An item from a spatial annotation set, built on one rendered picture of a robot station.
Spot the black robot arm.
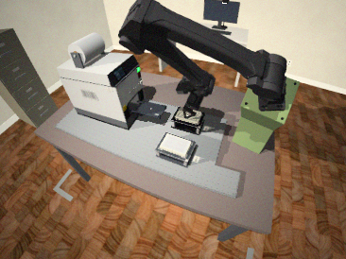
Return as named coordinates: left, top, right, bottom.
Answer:
left=118, top=0, right=287, bottom=111

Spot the white multi-well plate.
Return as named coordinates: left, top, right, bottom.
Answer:
left=160, top=134, right=192, bottom=157

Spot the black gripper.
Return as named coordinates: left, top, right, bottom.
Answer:
left=182, top=91, right=204, bottom=119

